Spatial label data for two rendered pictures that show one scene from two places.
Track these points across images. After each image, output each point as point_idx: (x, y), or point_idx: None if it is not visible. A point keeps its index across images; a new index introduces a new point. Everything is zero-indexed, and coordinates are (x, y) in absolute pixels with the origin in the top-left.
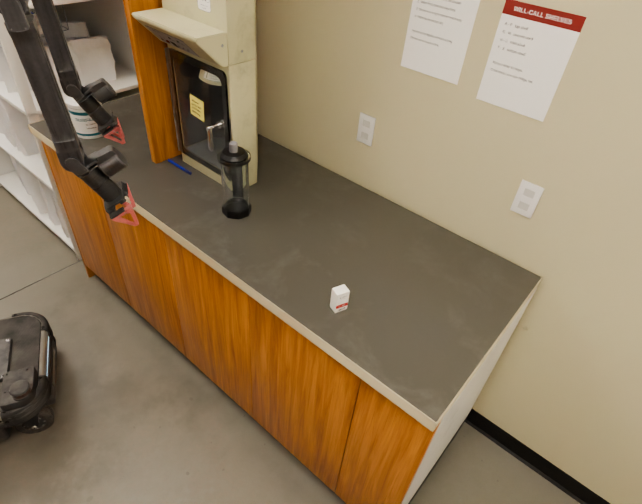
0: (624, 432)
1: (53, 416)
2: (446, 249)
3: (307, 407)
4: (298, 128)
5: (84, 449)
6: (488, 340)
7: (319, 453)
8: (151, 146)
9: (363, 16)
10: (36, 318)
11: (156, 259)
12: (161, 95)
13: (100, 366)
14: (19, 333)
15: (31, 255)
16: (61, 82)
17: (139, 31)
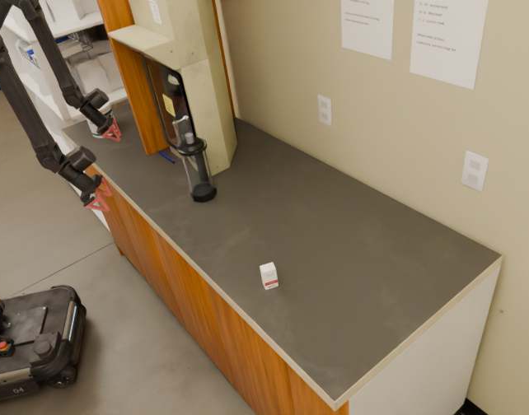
0: None
1: (74, 375)
2: (399, 226)
3: (263, 381)
4: (273, 114)
5: (95, 406)
6: (417, 321)
7: None
8: (142, 141)
9: (306, 5)
10: (67, 290)
11: (148, 240)
12: (146, 96)
13: (119, 333)
14: (53, 302)
15: (80, 236)
16: (63, 95)
17: (119, 46)
